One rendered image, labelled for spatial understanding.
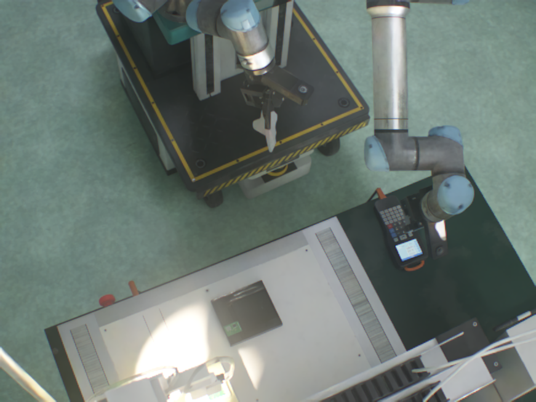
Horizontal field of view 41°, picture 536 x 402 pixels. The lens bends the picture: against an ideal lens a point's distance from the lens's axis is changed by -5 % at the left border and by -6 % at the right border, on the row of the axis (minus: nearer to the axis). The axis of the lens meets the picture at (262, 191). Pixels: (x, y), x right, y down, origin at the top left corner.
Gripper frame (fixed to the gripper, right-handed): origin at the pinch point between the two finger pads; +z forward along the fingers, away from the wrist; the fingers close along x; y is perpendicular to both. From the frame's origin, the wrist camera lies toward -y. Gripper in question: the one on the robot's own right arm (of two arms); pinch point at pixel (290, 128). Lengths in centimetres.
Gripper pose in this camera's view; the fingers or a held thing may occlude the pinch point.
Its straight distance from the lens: 178.8
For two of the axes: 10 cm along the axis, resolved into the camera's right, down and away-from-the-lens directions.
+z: 2.9, 6.5, 7.1
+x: -5.2, 7.3, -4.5
